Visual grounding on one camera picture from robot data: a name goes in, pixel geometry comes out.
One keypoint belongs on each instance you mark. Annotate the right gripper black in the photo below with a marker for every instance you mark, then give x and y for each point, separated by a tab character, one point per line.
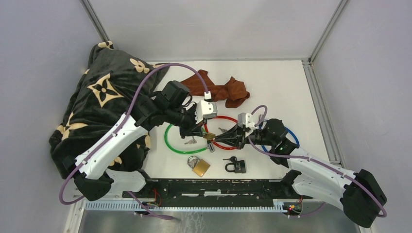
234	136

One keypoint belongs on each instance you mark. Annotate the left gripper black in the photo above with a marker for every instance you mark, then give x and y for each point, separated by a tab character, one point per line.
193	128

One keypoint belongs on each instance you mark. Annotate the green lock keys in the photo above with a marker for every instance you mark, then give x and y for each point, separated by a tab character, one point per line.
191	141

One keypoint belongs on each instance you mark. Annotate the small brass padlock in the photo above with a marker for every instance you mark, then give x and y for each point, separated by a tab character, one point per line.
209	136

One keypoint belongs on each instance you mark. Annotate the black padlock key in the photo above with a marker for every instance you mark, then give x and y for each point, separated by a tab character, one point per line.
232	159

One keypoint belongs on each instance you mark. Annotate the green cable lock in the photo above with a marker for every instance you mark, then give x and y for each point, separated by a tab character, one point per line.
167	143

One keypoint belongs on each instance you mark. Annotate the red cable lock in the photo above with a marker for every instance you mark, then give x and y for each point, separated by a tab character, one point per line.
217	144

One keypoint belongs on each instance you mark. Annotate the blue cable lock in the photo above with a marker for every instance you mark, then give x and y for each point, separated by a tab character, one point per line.
289	132

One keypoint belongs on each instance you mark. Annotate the black padlock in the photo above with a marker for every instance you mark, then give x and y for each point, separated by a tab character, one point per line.
237	167

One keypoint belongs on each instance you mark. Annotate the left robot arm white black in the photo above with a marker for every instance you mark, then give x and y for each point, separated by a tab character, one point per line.
92	175

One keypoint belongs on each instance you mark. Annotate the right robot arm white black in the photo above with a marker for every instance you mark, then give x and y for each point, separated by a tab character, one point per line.
357	194

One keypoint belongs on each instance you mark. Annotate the brown cloth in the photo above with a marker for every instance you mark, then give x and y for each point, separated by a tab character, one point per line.
234	92

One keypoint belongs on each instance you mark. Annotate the black floral blanket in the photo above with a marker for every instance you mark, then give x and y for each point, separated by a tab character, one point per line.
102	95

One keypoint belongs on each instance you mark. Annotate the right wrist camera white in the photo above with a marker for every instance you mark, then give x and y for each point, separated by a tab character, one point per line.
245	120

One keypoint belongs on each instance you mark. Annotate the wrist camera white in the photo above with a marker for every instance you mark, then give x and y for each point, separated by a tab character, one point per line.
206	109
245	120

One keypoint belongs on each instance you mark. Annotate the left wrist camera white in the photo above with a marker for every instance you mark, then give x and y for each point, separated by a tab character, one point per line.
206	109

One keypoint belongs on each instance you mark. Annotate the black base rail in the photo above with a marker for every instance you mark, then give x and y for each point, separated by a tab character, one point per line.
218	192

